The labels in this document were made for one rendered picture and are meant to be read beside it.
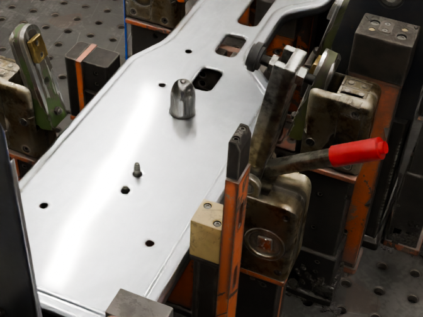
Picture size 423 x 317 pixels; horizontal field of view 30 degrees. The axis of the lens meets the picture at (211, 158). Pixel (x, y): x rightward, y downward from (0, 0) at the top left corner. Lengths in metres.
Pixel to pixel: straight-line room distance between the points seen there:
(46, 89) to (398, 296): 0.60
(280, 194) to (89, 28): 0.95
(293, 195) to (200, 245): 0.11
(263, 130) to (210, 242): 0.12
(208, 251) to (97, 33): 0.96
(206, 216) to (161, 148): 0.19
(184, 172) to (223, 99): 0.15
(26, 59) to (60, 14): 0.80
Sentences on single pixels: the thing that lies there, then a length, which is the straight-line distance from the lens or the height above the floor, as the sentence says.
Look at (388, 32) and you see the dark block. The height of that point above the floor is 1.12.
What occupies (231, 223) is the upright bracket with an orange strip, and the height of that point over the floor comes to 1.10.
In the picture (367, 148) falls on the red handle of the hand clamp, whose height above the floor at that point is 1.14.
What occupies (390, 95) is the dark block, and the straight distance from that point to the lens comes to 1.00.
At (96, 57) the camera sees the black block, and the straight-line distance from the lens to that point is 1.11.
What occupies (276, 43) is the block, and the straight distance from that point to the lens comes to 1.29.
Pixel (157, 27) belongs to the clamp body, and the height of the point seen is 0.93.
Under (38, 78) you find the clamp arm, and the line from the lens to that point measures 0.97.
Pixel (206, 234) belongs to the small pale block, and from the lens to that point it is 0.78.
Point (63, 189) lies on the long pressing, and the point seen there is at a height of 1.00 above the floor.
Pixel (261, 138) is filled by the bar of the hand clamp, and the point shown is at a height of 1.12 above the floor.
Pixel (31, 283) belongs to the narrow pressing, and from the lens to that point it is 0.65.
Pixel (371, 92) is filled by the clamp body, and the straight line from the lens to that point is 0.95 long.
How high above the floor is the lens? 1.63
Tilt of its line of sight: 43 degrees down
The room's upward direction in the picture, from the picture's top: 3 degrees clockwise
